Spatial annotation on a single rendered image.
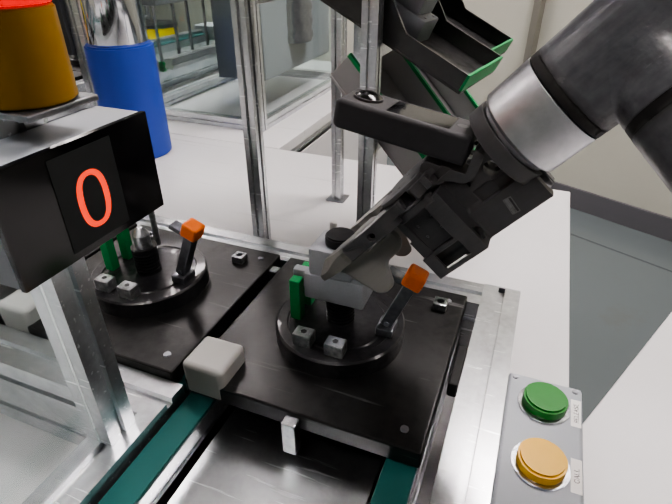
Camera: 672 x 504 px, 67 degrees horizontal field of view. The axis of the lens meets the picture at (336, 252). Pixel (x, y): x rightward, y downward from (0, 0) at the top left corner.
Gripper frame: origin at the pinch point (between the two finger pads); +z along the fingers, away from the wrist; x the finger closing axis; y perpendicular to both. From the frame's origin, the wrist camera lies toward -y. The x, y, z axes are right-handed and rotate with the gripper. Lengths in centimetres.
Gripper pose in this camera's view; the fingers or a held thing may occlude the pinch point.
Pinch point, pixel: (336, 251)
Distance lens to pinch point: 50.3
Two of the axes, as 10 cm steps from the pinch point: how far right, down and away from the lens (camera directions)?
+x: 3.7, -4.9, 7.9
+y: 7.0, 7.0, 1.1
